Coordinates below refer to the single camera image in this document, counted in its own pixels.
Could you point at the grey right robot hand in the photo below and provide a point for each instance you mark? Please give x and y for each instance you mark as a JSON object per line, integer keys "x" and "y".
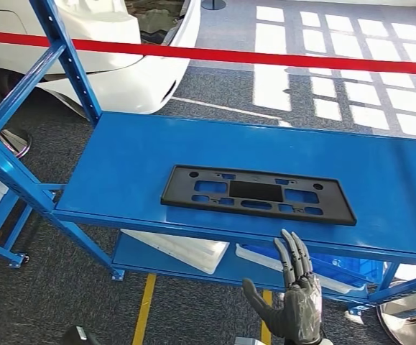
{"x": 301, "y": 309}

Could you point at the dark left robot hand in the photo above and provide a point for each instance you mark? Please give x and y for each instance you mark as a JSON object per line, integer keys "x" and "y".
{"x": 80, "y": 337}

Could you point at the black plastic plate holder panel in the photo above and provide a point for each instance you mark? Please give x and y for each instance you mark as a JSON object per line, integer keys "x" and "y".
{"x": 179, "y": 195}

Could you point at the large blue metal shelf rack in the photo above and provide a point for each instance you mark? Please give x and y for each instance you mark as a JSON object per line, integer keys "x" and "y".
{"x": 139, "y": 166}

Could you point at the chrome stanchion with black cap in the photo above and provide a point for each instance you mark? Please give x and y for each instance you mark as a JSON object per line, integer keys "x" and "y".
{"x": 408, "y": 314}

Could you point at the large white foam tray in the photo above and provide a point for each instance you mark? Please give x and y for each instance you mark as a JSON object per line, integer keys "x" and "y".
{"x": 179, "y": 250}

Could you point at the white car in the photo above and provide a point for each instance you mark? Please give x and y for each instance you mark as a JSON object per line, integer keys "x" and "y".
{"x": 121, "y": 81}

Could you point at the red barrier belt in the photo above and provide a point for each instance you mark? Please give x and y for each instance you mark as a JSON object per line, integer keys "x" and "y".
{"x": 229, "y": 55}

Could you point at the black round stand base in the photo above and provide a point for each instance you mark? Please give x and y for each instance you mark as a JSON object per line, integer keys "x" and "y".
{"x": 213, "y": 4}

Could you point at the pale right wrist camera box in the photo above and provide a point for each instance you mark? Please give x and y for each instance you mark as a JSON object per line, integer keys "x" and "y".
{"x": 249, "y": 341}

